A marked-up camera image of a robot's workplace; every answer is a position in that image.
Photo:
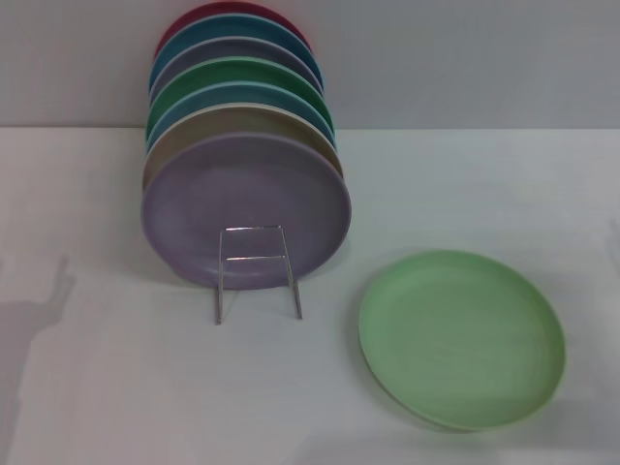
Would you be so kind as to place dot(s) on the light blue plate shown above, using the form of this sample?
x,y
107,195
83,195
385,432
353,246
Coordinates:
x,y
203,99

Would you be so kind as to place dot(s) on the maroon red plate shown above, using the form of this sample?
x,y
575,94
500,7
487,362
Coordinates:
x,y
194,12

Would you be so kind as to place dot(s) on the beige plate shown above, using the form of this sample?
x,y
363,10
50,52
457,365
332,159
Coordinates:
x,y
194,128

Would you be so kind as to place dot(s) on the dark teal plate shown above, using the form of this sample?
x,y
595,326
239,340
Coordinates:
x,y
203,31

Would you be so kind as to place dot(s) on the light green plate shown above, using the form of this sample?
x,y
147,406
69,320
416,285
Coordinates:
x,y
460,339

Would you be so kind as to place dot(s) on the grey purple plate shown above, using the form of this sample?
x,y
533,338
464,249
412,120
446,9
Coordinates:
x,y
218,51

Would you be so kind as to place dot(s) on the dark green plate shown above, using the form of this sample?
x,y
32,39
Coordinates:
x,y
218,75

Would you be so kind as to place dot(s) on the lavender plate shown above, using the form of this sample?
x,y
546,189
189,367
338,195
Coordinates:
x,y
242,194

